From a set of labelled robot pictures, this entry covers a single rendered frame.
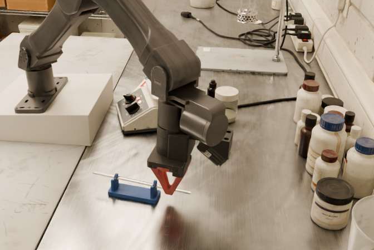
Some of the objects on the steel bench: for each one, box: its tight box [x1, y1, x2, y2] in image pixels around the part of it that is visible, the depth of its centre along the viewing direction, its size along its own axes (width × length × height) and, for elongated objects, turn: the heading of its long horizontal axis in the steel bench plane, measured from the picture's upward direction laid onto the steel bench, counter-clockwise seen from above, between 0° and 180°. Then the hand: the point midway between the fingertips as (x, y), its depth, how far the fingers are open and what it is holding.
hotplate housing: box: [116, 85, 158, 134], centre depth 119 cm, size 22×13×8 cm, turn 101°
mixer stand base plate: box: [196, 47, 288, 75], centre depth 158 cm, size 30×20×1 cm, turn 83°
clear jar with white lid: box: [215, 86, 239, 124], centre depth 120 cm, size 6×6×8 cm
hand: (169, 189), depth 90 cm, fingers closed, pressing on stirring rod
